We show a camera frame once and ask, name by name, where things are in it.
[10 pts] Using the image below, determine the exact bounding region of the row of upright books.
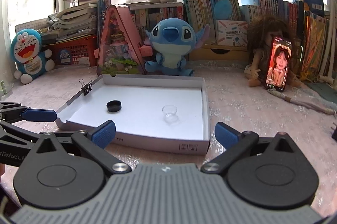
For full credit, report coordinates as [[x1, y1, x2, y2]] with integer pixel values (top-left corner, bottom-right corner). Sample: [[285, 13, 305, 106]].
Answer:
[[97, 0, 327, 46]]

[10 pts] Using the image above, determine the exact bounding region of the wooden drawer organiser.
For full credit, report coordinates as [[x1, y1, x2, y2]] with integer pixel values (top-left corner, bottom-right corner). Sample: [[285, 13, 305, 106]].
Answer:
[[188, 44, 249, 61]]

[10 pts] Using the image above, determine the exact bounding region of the Doraemon plush toy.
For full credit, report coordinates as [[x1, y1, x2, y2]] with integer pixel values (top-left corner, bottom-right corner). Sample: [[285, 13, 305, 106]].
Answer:
[[10, 28, 55, 84]]

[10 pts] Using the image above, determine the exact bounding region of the pink triangular dollhouse toy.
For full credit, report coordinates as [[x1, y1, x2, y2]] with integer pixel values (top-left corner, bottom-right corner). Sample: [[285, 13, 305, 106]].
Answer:
[[96, 5, 153, 76]]

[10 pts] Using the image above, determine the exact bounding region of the stack of grey books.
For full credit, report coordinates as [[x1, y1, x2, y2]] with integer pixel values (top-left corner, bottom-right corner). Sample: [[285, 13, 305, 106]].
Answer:
[[39, 0, 111, 45]]

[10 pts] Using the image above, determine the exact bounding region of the blue Stitch plush toy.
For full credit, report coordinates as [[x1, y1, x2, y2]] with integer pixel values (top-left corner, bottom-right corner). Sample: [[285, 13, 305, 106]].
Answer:
[[144, 18, 210, 76]]

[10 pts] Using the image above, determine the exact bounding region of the white cardboard box tray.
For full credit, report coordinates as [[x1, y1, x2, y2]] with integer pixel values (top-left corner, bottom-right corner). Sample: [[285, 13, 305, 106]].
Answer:
[[56, 75, 210, 155]]

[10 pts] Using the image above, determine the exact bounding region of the white charging cable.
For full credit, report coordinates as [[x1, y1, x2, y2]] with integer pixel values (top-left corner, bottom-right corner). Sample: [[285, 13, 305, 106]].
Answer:
[[267, 88, 337, 116]]

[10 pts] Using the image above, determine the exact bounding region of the brown haired doll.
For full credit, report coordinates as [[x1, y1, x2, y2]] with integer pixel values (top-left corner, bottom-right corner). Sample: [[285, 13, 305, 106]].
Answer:
[[244, 15, 293, 87]]

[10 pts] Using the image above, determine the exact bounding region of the white pipe rack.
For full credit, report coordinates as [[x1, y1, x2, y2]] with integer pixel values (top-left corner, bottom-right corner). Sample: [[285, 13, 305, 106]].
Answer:
[[316, 0, 336, 89]]

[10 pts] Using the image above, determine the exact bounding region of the white colourful stationery box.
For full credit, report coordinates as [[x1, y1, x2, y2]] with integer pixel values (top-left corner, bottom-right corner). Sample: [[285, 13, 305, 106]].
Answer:
[[216, 20, 248, 47]]

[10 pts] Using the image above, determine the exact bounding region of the red plastic crate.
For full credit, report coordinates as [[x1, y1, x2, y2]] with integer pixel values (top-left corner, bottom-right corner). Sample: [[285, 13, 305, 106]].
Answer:
[[43, 35, 98, 67]]

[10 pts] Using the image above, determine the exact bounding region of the black binder clip on box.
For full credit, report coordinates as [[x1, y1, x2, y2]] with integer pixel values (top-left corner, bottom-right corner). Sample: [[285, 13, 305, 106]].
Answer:
[[79, 78, 92, 96]]

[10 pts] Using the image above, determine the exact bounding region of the smartphone with lit screen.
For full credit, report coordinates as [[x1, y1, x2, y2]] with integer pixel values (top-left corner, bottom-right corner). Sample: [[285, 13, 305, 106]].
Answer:
[[265, 36, 292, 92]]

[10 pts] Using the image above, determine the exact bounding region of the black power adapter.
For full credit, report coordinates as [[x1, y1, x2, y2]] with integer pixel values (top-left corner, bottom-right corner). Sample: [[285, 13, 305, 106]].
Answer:
[[331, 123, 337, 142]]

